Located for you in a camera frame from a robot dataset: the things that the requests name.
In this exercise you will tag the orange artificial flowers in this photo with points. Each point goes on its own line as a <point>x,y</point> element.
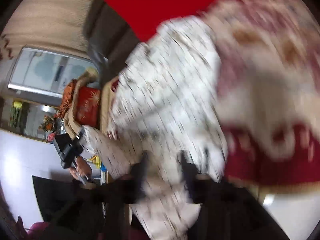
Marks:
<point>49,125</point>

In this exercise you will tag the window with grey frame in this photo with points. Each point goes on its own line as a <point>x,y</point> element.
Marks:
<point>46,72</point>

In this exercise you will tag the white crackle-pattern coat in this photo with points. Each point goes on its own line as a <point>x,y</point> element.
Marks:
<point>164,105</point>

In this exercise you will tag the green plant yellow pot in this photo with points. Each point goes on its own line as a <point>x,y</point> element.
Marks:
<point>18,114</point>

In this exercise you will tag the red embroidered pillow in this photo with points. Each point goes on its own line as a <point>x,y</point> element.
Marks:
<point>88,106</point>

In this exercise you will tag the orange patterned cloth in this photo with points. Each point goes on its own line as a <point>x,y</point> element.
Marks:
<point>67,99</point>

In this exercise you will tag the beige folded quilt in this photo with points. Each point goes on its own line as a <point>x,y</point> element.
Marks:
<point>71,125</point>

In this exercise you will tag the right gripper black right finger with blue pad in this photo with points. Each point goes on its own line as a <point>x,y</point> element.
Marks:
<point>227,212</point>

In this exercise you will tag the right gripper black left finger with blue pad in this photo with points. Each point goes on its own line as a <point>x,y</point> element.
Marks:
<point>114,196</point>

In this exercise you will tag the person's left hand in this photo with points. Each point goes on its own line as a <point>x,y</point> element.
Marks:
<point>82,169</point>

